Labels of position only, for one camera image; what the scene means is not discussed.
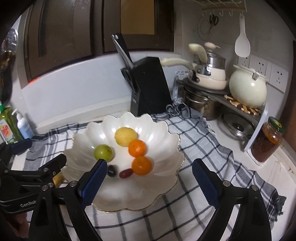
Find dark purple grape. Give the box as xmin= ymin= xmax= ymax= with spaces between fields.
xmin=107 ymin=165 xmax=117 ymax=177

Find green round fruit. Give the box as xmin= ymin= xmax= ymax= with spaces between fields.
xmin=94 ymin=144 xmax=113 ymax=162

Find red grape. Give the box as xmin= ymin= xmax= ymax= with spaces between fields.
xmin=119 ymin=168 xmax=133 ymax=179

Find yellow lemon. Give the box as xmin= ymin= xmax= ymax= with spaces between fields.
xmin=114 ymin=127 xmax=138 ymax=147

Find orange tangerine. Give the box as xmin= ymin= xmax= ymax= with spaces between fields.
xmin=132 ymin=156 xmax=152 ymax=176
xmin=128 ymin=140 xmax=147 ymax=157

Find blue white pump bottle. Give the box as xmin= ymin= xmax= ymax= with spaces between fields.
xmin=11 ymin=109 xmax=35 ymax=139

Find green dish soap bottle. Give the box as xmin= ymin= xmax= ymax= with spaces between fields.
xmin=0 ymin=104 xmax=23 ymax=144

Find small yellow fruit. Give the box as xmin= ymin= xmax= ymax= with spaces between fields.
xmin=53 ymin=172 xmax=64 ymax=187

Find checked grey white cloth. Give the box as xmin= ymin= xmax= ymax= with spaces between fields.
xmin=23 ymin=104 xmax=295 ymax=240

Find white scalloped bowl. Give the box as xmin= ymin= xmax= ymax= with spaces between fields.
xmin=62 ymin=112 xmax=185 ymax=212

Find jar with green lid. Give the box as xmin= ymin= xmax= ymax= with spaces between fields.
xmin=251 ymin=116 xmax=286 ymax=163

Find glass pot lid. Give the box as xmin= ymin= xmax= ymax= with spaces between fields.
xmin=221 ymin=113 xmax=255 ymax=140

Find metal hanging strainer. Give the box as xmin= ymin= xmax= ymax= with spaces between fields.
xmin=1 ymin=28 xmax=19 ymax=55

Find grey corner shelf rack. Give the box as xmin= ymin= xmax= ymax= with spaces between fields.
xmin=176 ymin=77 xmax=268 ymax=152

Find wooden trivet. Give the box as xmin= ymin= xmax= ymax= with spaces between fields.
xmin=224 ymin=94 xmax=262 ymax=116

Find stainless steel pot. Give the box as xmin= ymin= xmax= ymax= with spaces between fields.
xmin=183 ymin=86 xmax=222 ymax=121

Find black scissors in block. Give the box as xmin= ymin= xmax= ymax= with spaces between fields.
xmin=121 ymin=67 xmax=138 ymax=92

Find cream round kettle pot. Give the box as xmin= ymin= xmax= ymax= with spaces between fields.
xmin=229 ymin=65 xmax=267 ymax=108

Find black knife block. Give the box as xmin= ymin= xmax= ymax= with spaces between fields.
xmin=130 ymin=56 xmax=172 ymax=116

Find cream steel stacked pot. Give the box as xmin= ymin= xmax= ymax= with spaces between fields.
xmin=189 ymin=42 xmax=226 ymax=81

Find white rice paddle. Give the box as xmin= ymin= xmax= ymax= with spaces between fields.
xmin=234 ymin=14 xmax=250 ymax=58

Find black hanging scissors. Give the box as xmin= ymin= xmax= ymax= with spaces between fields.
xmin=209 ymin=14 xmax=219 ymax=30

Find dark wooden window frame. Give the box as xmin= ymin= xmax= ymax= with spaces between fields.
xmin=24 ymin=0 xmax=174 ymax=81

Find grey knife handles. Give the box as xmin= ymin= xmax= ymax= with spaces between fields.
xmin=111 ymin=33 xmax=134 ymax=69

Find white wall socket strip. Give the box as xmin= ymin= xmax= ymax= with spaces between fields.
xmin=237 ymin=54 xmax=289 ymax=93

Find cream saucepan with handle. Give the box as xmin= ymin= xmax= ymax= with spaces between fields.
xmin=160 ymin=58 xmax=227 ymax=90

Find white hook rail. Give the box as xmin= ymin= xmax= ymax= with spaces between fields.
xmin=193 ymin=0 xmax=247 ymax=16

